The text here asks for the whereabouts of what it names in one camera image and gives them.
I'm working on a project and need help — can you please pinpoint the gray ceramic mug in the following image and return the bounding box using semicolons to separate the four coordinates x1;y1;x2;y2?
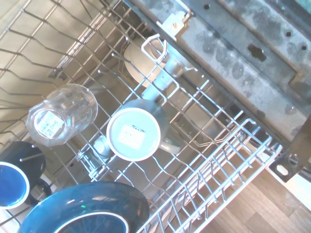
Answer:
106;98;182;162

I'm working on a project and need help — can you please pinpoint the dishwasher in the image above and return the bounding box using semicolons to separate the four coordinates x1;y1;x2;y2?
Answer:
121;0;311;183

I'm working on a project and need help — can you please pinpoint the dark blue mug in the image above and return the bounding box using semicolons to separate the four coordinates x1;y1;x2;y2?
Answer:
0;140;52;210

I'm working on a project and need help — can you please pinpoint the white dish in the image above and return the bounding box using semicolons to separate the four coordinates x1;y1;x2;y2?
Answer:
123;36;171;88

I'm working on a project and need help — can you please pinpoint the clear glass jar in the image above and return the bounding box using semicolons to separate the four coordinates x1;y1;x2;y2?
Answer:
26;83;99;147

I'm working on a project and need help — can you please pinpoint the dark blue bowl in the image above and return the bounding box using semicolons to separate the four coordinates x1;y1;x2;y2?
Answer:
18;181;151;233

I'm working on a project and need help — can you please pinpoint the wire dishwasher upper rack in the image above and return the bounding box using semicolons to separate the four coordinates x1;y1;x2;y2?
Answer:
0;0;284;233

